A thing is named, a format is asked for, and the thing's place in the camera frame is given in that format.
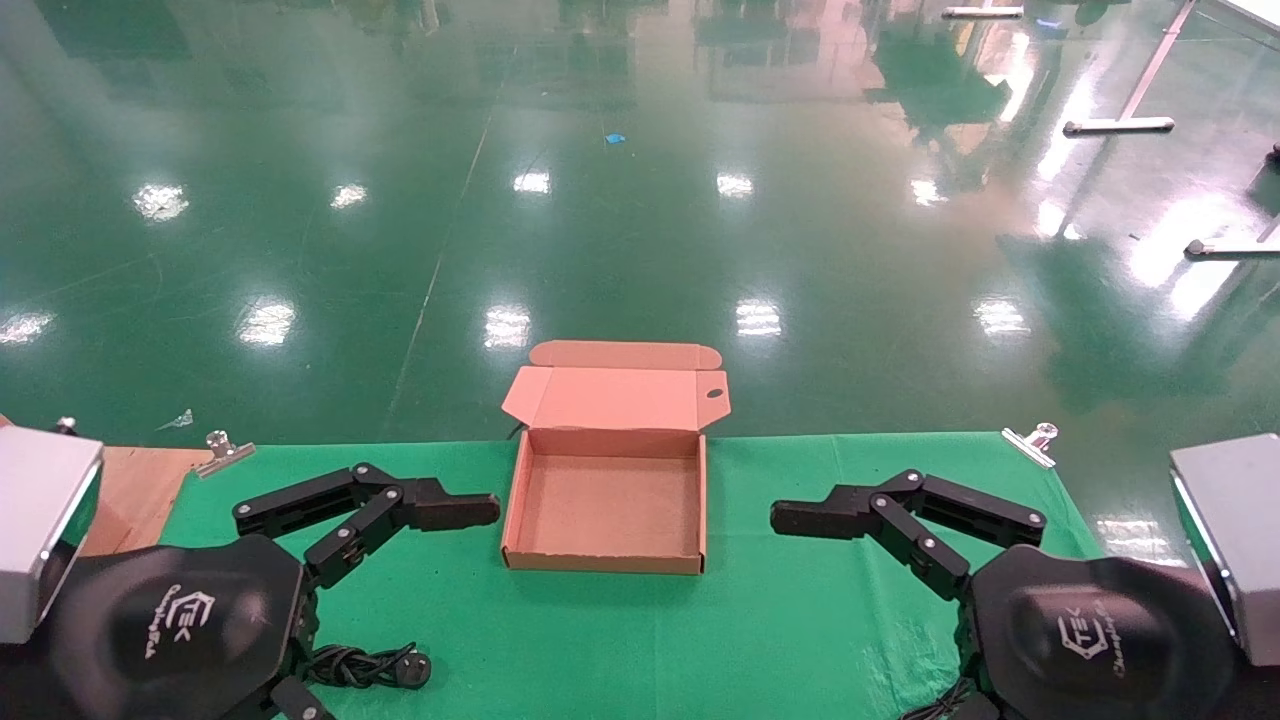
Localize white table base bar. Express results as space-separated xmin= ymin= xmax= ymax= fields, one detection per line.
xmin=1184 ymin=212 xmax=1280 ymax=261

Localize white table frame leg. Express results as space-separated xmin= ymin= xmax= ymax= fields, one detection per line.
xmin=1062 ymin=0 xmax=1198 ymax=137

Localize green table cloth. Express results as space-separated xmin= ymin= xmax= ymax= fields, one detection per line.
xmin=160 ymin=432 xmax=1106 ymax=720

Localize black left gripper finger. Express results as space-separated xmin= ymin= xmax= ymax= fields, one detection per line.
xmin=233 ymin=463 xmax=501 ymax=591
xmin=270 ymin=677 xmax=337 ymax=720

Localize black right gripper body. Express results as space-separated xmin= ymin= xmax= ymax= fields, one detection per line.
xmin=963 ymin=545 xmax=1247 ymax=720

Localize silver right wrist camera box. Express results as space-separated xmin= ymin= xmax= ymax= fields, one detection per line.
xmin=1168 ymin=433 xmax=1280 ymax=668

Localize open brown cardboard box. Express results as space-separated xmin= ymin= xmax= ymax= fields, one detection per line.
xmin=500 ymin=340 xmax=733 ymax=576

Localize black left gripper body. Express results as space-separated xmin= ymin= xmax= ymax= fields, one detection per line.
xmin=40 ymin=535 xmax=319 ymax=720

